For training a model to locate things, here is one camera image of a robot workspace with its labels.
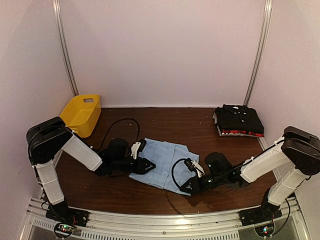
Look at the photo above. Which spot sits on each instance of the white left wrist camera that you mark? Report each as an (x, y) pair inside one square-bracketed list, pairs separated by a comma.
[(137, 147)]

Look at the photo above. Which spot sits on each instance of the aluminium corner post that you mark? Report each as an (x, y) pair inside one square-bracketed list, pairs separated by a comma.
[(264, 32), (63, 45)]

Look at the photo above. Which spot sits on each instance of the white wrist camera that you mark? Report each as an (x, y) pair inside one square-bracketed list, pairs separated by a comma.
[(194, 166), (137, 147)]

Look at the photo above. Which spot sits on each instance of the black button shirt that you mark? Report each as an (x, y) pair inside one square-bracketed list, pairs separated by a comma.
[(239, 118)]

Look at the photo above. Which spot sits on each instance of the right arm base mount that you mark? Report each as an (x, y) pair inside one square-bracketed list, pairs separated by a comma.
[(258, 215)]

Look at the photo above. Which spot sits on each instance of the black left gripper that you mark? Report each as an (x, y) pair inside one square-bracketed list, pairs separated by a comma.
[(140, 167)]

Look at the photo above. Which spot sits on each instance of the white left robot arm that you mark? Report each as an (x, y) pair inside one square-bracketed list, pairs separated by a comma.
[(48, 140)]

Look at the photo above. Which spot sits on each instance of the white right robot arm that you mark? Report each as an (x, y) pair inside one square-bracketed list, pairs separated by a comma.
[(297, 148)]

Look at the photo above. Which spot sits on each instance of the aluminium left corner post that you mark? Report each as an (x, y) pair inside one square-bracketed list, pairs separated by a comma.
[(63, 45)]

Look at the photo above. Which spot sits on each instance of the aluminium front rail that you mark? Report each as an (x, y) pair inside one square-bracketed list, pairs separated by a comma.
[(223, 225)]

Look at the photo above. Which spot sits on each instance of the light blue long sleeve shirt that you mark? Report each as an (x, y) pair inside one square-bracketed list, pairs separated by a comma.
[(164, 155)]

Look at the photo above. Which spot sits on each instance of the aluminium right corner post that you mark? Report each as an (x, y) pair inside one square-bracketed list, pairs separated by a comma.
[(264, 32)]

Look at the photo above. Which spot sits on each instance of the yellow plastic basket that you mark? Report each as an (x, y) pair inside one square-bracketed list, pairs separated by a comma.
[(81, 114)]

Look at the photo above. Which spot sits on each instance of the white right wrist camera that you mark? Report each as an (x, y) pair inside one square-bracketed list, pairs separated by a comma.
[(194, 166)]

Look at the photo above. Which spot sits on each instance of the red black plaid shirt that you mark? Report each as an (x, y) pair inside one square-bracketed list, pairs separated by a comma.
[(224, 132)]

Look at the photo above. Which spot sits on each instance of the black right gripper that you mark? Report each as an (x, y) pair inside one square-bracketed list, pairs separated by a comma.
[(197, 187)]

